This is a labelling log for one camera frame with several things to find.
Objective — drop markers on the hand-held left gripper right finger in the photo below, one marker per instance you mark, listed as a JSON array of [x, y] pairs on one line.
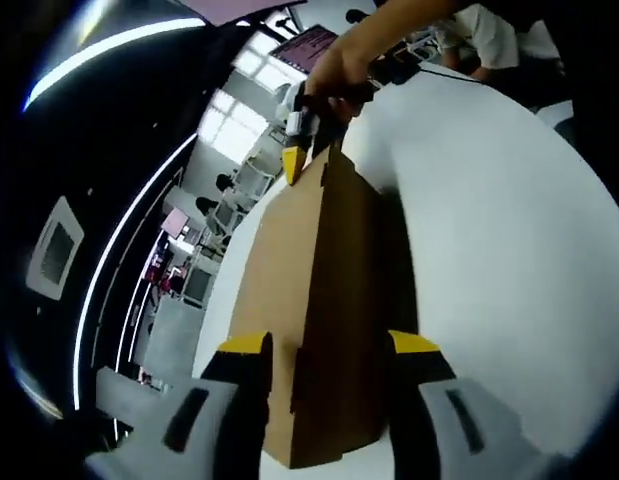
[[429, 400]]

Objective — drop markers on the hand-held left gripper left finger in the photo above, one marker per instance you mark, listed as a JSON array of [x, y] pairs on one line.
[[224, 400]]

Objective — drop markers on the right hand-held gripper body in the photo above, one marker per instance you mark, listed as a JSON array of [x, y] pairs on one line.
[[296, 120]]

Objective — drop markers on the brown cardboard shoe box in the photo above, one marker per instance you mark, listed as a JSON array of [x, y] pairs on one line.
[[289, 275]]

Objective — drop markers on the person's right hand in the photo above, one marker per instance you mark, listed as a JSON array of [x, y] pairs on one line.
[[344, 70]]

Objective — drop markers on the window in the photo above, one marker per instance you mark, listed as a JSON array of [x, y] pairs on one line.
[[249, 120]]

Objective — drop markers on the laptop with dark red screen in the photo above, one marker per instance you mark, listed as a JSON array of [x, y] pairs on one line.
[[304, 50]]

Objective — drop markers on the small pink monitor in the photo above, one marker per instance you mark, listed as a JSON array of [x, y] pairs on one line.
[[174, 222]]

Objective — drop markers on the long curved ceiling light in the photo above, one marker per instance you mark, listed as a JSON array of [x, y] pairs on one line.
[[89, 60], [109, 260]]

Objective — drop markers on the ceiling air conditioner vent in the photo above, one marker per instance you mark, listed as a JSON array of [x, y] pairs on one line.
[[54, 247]]

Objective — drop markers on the person's black shirt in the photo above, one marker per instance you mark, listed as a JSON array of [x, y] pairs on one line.
[[579, 40]]

